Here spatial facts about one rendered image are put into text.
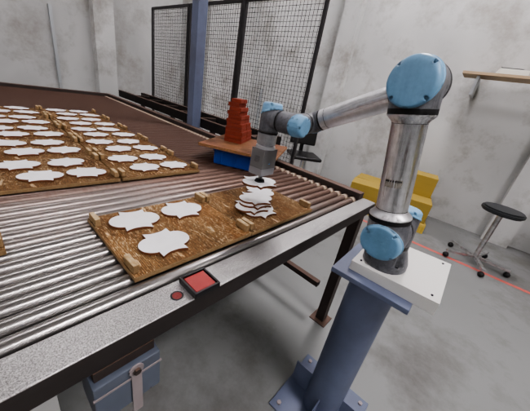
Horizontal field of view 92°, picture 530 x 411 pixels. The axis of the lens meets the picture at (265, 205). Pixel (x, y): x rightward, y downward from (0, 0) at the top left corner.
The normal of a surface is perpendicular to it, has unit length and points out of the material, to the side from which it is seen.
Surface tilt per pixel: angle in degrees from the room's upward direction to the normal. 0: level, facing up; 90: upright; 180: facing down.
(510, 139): 90
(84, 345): 0
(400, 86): 86
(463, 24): 90
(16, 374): 0
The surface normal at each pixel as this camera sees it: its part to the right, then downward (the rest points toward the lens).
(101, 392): 0.72, 0.39
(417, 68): -0.65, 0.13
